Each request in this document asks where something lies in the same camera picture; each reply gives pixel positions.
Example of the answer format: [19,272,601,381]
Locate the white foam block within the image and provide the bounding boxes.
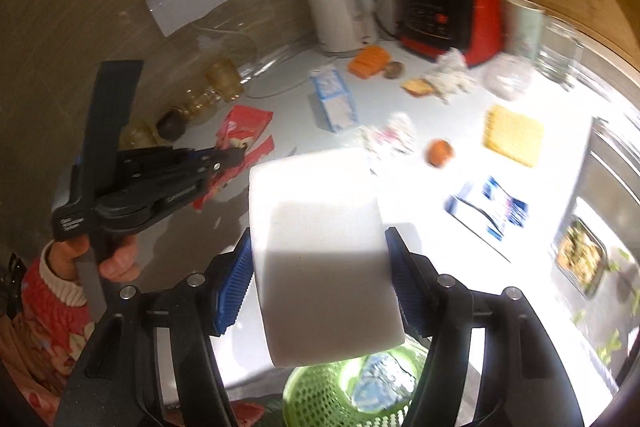
[248,148,405,367]

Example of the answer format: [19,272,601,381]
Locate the red snack wrapper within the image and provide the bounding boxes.
[192,105,274,211]

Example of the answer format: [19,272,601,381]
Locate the small orange persimmon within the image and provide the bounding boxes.
[425,139,454,168]

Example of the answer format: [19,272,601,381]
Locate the stained tissue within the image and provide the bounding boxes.
[358,113,416,154]

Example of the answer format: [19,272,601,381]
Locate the yellow foam fruit net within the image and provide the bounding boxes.
[483,105,544,168]

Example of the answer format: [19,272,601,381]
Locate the blue white milk carton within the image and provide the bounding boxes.
[309,65,358,133]

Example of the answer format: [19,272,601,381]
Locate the white tissue back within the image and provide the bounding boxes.
[427,48,476,103]

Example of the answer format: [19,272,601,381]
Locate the red patterned sleeve forearm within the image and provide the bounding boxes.
[1,236,94,426]

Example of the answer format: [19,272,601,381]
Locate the green perforated trash basket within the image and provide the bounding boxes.
[283,337,428,426]

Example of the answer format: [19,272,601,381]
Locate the left hand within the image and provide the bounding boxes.
[48,233,142,284]

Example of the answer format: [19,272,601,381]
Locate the dark round lid jar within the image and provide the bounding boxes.
[155,107,188,142]

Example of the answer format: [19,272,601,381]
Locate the clear glass jar middle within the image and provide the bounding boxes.
[176,87,221,126]

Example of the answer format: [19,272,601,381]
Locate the amber glass jar back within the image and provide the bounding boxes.
[205,57,243,102]

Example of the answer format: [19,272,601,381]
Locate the metal tray with food scraps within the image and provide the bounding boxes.
[555,216,608,299]

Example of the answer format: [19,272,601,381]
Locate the orange peel piece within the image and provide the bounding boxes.
[400,78,436,98]

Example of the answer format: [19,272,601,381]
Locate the stainless steel sink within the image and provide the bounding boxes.
[553,118,639,386]

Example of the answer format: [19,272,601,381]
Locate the brown kiwi fruit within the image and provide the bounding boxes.
[383,61,405,79]

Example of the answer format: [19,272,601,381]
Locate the clear crumpled plastic bag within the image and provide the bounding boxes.
[482,53,534,101]

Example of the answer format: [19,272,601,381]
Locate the clear glass mug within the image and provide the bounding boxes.
[535,15,584,90]

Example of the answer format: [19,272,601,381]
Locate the white ceramic cup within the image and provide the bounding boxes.
[504,0,544,61]

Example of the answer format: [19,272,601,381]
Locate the red black blender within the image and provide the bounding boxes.
[399,0,503,67]

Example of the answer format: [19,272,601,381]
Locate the white electric kettle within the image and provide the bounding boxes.
[307,0,378,56]

